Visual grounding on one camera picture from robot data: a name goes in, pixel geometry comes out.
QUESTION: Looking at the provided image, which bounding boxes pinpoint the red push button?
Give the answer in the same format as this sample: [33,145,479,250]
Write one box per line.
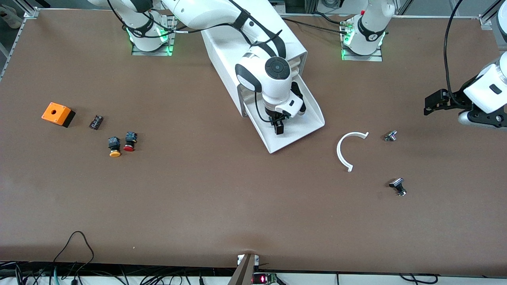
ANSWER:
[123,132,138,152]

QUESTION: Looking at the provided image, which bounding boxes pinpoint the black cable on table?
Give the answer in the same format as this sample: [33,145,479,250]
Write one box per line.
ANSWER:
[281,16,351,35]

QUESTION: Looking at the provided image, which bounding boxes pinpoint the orange box with hole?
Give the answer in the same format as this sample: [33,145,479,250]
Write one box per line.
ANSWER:
[41,102,76,128]

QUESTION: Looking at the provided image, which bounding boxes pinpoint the brown camera mount post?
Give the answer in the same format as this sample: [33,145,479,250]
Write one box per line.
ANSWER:
[227,253,261,285]

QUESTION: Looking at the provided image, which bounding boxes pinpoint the yellow push button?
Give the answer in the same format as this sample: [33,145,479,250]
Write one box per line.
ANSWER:
[108,137,122,158]

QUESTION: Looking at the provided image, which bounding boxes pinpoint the black and silver knob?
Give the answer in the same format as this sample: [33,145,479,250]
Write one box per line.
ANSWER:
[389,178,408,197]

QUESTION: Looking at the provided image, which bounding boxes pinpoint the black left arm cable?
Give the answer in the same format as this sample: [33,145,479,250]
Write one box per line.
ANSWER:
[444,0,464,99]

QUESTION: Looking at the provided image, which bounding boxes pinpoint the black looped cable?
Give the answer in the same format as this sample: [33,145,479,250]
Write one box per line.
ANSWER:
[51,231,95,276]

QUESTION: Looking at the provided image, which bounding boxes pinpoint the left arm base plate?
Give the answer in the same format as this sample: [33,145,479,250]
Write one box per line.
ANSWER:
[341,22,383,62]

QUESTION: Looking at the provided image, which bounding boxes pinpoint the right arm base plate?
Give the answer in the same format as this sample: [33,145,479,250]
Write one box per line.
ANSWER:
[132,10,177,56]

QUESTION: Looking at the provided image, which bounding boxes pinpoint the device with red display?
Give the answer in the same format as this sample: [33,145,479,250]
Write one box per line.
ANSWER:
[252,272,281,285]

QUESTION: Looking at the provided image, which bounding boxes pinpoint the white curved plastic piece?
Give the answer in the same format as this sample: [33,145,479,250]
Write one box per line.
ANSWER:
[336,131,370,173]

